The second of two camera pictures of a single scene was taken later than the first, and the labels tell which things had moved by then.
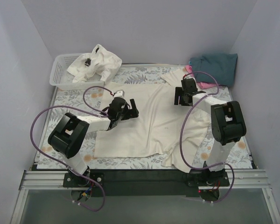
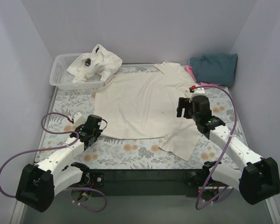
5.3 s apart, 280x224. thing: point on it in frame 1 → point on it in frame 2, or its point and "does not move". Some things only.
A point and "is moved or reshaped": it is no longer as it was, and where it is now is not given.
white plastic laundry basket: x=61 y=78 does not move
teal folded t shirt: x=220 y=69 does not move
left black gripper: x=129 y=112 → x=90 y=140
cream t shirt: x=162 y=128 is moved or reshaped
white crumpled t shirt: x=98 y=61 does not move
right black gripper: x=182 y=97 → x=182 y=107
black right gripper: x=146 y=183 does not move
